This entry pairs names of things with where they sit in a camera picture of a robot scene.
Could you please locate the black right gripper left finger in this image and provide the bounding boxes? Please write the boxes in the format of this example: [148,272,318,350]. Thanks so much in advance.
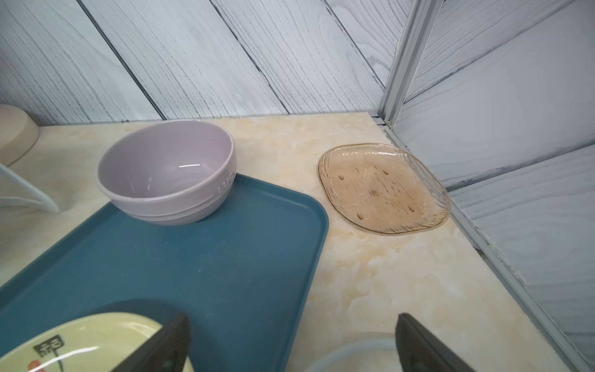
[113,313,192,372]

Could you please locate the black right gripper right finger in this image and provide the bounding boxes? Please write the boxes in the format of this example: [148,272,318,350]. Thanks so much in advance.
[395,313,474,372]

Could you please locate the beige desk fan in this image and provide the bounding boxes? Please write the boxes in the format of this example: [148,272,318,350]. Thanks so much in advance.
[0,104,40,166]

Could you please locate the pale yellow painted plate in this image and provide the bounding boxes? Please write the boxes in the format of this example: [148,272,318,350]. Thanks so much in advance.
[1,312,194,371]

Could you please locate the teal plastic tray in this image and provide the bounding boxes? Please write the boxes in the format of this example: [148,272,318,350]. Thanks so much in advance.
[1,175,328,371]

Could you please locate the lilac ceramic bowl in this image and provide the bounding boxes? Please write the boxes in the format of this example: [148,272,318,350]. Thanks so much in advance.
[95,119,237,226]

